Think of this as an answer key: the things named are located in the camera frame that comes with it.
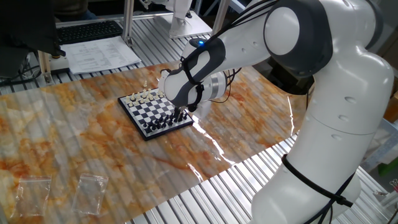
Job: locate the printed paper sheet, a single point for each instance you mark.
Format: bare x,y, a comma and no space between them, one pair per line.
99,56

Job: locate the white device stand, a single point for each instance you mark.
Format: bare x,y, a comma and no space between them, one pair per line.
179,17

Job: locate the white chess piece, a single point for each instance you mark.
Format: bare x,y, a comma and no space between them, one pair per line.
132,98
143,95
127,99
145,83
137,96
148,94

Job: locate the orange marble pattern mat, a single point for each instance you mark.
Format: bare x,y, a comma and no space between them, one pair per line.
93,149

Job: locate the person in brown jacket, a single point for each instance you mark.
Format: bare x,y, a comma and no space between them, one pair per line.
71,6

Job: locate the short aluminium extrusion post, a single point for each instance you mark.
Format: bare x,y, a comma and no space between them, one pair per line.
46,68

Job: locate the black computer keyboard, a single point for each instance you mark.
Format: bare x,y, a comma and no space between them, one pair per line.
90,31

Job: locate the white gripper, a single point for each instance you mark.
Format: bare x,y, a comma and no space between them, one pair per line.
203,109

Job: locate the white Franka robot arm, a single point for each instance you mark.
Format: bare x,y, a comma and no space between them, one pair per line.
342,109

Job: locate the brown cardboard box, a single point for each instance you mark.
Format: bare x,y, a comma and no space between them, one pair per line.
392,109

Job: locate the grey metal base plate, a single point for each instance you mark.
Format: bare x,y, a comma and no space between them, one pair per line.
196,29

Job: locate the small metal binder clip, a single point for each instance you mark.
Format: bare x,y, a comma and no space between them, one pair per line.
394,184

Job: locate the black chess piece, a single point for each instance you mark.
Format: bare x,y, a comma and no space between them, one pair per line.
164,124
181,119
169,122
154,128
185,117

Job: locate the green plastic object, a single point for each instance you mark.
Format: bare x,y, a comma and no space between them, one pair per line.
388,166

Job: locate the clear plastic zip bag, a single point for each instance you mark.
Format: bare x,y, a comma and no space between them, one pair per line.
90,194
31,197

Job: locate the black white magnetic chessboard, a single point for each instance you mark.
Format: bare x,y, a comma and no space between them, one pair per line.
152,110

